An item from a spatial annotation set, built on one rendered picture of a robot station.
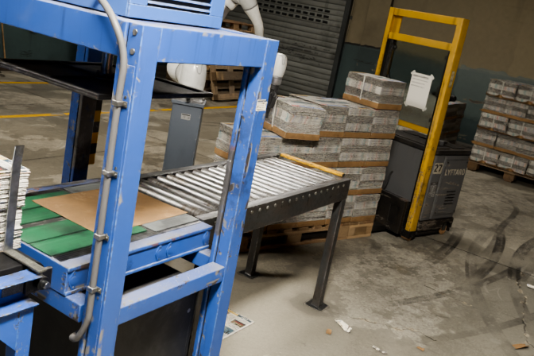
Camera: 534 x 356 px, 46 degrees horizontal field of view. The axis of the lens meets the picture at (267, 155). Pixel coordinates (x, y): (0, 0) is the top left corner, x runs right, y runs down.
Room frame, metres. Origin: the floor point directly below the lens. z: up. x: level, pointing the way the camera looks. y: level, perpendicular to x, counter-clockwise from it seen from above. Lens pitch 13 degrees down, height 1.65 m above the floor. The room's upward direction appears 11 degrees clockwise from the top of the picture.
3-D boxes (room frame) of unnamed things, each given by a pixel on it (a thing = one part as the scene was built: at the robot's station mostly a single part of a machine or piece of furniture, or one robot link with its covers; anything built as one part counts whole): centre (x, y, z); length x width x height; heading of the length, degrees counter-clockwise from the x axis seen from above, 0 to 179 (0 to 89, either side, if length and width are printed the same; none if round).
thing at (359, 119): (4.82, -0.51, 0.95); 0.38 x 0.29 x 0.23; 40
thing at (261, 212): (2.94, -0.13, 0.74); 1.34 x 0.05 x 0.12; 149
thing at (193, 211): (2.57, 0.39, 0.77); 0.47 x 0.05 x 0.05; 59
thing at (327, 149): (4.53, -0.19, 0.42); 1.17 x 0.39 x 0.83; 131
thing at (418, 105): (5.31, -1.08, 1.27); 0.57 x 0.01 x 0.65; 41
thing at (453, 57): (5.05, -1.28, 0.97); 0.09 x 0.09 x 1.75; 41
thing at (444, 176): (5.54, -1.34, 0.40); 0.69 x 0.55 x 0.80; 41
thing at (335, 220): (3.49, -0.46, 0.34); 0.06 x 0.06 x 0.68; 59
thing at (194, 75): (3.95, 0.56, 1.17); 0.18 x 0.16 x 0.22; 34
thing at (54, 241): (2.20, 0.61, 0.75); 0.70 x 0.65 x 0.10; 149
